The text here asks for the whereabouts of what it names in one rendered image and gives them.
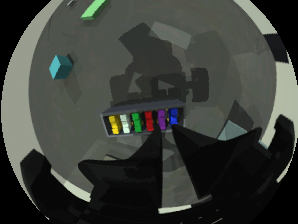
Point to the green flat bar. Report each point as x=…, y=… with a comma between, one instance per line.
x=95, y=9

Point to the red fuse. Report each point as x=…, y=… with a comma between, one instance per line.
x=149, y=122

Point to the blue fuse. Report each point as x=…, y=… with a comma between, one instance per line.
x=173, y=116

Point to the teal cube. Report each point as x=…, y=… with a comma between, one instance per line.
x=60, y=67

